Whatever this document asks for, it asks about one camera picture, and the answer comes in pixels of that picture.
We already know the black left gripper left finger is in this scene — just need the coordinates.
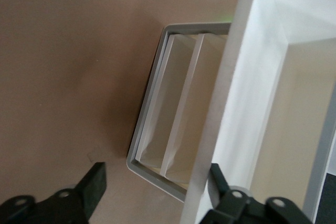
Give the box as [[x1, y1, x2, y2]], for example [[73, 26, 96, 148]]
[[34, 162, 109, 224]]

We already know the white box frame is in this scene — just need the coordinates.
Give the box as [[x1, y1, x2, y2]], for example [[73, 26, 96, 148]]
[[180, 0, 336, 224]]

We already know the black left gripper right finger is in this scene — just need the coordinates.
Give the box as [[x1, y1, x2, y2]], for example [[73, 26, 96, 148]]
[[199, 163, 266, 224]]

